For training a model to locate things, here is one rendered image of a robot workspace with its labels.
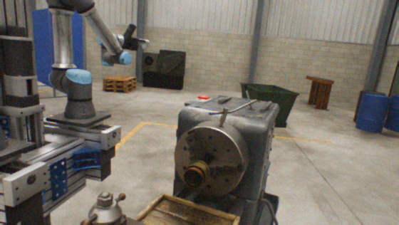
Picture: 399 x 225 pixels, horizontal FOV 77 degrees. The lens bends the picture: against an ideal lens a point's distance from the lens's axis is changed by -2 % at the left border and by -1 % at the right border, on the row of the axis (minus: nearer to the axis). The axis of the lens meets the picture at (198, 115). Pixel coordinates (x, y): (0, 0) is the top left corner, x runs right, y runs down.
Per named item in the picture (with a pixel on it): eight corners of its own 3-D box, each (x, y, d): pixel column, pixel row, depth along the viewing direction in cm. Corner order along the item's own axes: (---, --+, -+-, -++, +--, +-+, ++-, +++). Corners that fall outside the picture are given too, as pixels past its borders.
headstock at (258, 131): (207, 144, 189) (212, 92, 179) (272, 158, 172) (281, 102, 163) (168, 177, 135) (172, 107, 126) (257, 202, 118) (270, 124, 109)
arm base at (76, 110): (57, 117, 124) (55, 97, 122) (78, 110, 139) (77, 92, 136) (83, 121, 121) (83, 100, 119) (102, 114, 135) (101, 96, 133)
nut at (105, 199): (104, 197, 64) (104, 185, 63) (117, 202, 63) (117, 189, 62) (92, 205, 61) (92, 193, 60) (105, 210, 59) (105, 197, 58)
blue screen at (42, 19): (18, 86, 791) (11, 7, 734) (46, 85, 849) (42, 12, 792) (68, 116, 523) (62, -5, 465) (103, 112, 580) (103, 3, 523)
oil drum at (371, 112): (350, 124, 663) (358, 92, 641) (372, 127, 659) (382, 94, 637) (362, 131, 605) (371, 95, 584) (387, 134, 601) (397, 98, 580)
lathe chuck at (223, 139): (176, 170, 125) (191, 111, 115) (235, 198, 115) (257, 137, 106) (167, 177, 116) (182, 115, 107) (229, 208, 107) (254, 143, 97)
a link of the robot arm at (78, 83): (75, 100, 119) (74, 71, 116) (60, 95, 127) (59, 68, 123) (97, 97, 129) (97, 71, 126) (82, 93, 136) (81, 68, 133)
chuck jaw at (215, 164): (216, 155, 108) (243, 159, 104) (215, 166, 109) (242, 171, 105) (206, 164, 98) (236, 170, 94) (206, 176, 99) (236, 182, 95)
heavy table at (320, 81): (301, 100, 1003) (306, 75, 979) (312, 101, 1000) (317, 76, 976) (315, 109, 847) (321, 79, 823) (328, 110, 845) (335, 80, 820)
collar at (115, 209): (104, 201, 67) (104, 191, 67) (128, 211, 65) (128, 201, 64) (80, 218, 60) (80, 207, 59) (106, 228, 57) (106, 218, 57)
